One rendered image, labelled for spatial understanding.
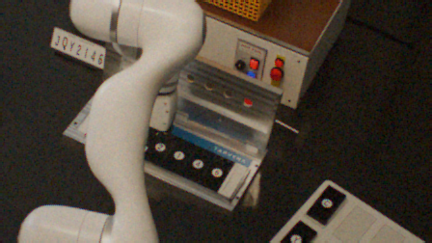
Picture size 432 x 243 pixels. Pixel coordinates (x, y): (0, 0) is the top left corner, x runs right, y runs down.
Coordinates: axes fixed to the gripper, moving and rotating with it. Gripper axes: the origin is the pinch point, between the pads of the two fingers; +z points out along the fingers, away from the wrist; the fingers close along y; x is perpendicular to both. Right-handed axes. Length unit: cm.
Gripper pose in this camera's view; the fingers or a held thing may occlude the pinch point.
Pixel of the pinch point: (148, 136)
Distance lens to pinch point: 208.8
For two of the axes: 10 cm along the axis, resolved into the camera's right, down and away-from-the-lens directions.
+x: 4.1, -5.1, 7.6
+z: -1.8, 7.7, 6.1
